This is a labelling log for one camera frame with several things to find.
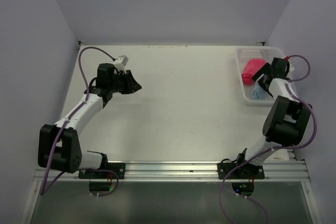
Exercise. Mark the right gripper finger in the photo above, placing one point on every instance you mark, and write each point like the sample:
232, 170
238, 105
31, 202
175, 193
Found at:
265, 69
264, 83

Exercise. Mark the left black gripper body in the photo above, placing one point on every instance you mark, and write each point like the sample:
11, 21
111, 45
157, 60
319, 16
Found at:
116, 84

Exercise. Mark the light blue towel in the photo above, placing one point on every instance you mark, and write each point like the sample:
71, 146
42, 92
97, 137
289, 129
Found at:
257, 92

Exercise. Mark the red towel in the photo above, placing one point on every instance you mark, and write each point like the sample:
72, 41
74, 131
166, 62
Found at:
250, 69

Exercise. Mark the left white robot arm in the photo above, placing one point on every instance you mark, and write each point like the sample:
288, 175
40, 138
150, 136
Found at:
59, 143

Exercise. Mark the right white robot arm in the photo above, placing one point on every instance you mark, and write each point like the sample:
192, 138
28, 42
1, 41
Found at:
290, 122

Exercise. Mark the white plastic basket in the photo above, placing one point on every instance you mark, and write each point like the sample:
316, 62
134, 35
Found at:
278, 87

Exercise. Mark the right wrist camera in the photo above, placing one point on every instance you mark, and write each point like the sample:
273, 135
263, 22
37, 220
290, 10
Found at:
290, 68

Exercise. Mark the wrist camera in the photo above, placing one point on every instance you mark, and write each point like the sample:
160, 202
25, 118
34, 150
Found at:
290, 68
121, 62

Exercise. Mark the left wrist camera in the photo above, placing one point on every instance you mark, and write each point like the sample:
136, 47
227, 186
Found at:
121, 62

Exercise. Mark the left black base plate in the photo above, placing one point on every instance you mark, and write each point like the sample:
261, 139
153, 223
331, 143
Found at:
113, 170

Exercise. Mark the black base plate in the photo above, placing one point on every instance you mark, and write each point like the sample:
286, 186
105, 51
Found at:
246, 172
113, 170

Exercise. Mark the aluminium mounting rail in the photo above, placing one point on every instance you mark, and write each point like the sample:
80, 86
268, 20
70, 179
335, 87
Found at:
174, 171

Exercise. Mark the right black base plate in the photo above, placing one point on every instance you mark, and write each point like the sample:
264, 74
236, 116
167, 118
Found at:
246, 172

